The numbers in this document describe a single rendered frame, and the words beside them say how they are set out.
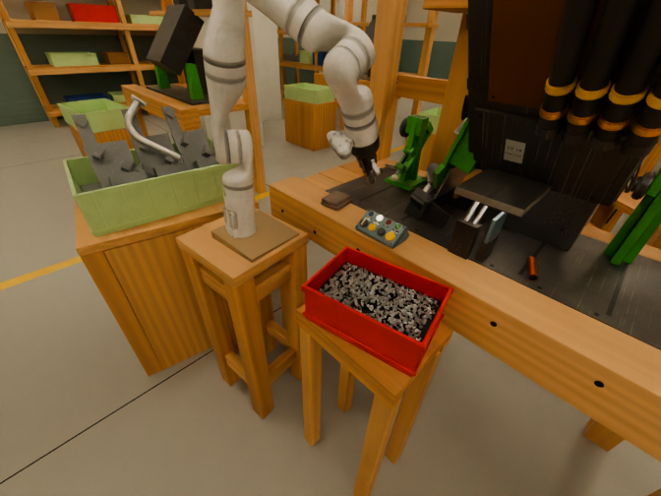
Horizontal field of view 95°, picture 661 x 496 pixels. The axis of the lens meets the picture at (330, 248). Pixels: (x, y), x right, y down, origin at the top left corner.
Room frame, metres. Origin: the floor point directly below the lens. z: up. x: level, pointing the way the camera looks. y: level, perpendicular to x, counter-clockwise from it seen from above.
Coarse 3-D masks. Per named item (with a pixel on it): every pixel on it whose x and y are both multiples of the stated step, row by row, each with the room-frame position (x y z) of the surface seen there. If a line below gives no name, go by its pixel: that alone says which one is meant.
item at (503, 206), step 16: (480, 176) 0.77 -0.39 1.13; (496, 176) 0.77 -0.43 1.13; (512, 176) 0.78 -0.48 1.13; (464, 192) 0.68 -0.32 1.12; (480, 192) 0.67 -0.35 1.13; (496, 192) 0.67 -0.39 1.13; (512, 192) 0.68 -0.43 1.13; (528, 192) 0.68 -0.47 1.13; (544, 192) 0.69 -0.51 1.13; (496, 208) 0.62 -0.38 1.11; (512, 208) 0.60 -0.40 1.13; (528, 208) 0.61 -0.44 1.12
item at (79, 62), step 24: (0, 0) 5.14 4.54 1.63; (24, 24) 5.21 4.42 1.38; (48, 24) 5.41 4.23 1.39; (72, 24) 5.61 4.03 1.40; (96, 24) 5.85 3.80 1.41; (120, 24) 6.13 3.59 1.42; (144, 24) 6.39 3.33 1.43; (48, 72) 5.23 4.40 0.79; (72, 72) 5.44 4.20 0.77; (96, 72) 5.68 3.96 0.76; (72, 96) 5.75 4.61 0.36; (96, 96) 5.99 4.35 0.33; (120, 96) 5.93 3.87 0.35
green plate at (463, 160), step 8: (464, 128) 0.88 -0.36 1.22; (464, 136) 0.89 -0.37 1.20; (456, 144) 0.89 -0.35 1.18; (464, 144) 0.89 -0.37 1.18; (456, 152) 0.90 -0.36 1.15; (464, 152) 0.88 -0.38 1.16; (448, 160) 0.90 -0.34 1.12; (456, 160) 0.90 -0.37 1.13; (464, 160) 0.88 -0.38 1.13; (472, 160) 0.86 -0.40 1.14; (448, 168) 0.94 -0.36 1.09; (464, 168) 0.87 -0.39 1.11; (472, 168) 0.87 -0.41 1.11
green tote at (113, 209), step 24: (72, 168) 1.22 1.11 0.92; (216, 168) 1.22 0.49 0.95; (72, 192) 0.93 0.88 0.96; (96, 192) 0.94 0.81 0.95; (120, 192) 0.99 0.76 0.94; (144, 192) 1.04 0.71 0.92; (168, 192) 1.09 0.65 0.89; (192, 192) 1.14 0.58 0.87; (216, 192) 1.21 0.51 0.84; (96, 216) 0.93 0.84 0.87; (120, 216) 0.97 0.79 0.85; (144, 216) 1.02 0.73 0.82; (168, 216) 1.07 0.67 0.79
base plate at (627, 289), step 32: (352, 192) 1.13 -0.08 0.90; (384, 192) 1.14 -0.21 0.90; (416, 224) 0.90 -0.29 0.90; (448, 224) 0.90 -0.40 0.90; (512, 256) 0.73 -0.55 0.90; (544, 256) 0.74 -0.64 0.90; (576, 256) 0.74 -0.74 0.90; (608, 256) 0.75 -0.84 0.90; (640, 256) 0.76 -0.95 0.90; (544, 288) 0.59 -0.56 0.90; (576, 288) 0.60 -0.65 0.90; (608, 288) 0.60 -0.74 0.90; (640, 288) 0.61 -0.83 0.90; (608, 320) 0.49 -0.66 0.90; (640, 320) 0.49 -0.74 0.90
